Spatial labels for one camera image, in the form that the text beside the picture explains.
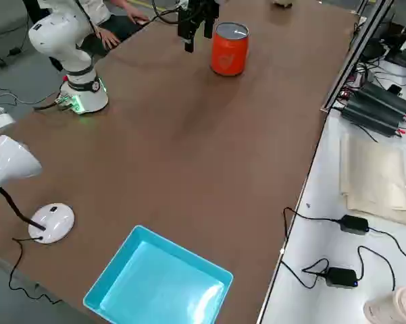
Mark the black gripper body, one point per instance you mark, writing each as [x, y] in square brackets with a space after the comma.
[202, 7]

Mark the red trash bin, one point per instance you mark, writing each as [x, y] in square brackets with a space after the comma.
[228, 57]

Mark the small beige handheld device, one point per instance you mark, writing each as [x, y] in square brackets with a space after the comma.
[142, 22]

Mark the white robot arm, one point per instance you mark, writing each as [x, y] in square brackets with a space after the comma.
[61, 40]

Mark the person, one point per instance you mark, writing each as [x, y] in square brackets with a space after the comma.
[98, 13]

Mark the black finned power supply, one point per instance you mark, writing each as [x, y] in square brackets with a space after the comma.
[375, 108]

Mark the black monitor stand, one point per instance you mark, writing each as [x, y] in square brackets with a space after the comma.
[403, 40]

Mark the beige cloth bag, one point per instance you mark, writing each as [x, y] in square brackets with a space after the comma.
[375, 175]

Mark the white desk lamp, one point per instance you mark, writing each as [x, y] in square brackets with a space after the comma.
[50, 222]

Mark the black power adapter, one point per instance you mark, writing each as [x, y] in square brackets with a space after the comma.
[341, 276]
[354, 224]

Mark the blue plastic tray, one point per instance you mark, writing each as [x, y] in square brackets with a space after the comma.
[155, 280]

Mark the beige round object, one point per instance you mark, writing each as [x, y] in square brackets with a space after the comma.
[395, 303]

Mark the aluminium frame post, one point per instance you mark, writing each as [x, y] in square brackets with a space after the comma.
[354, 57]

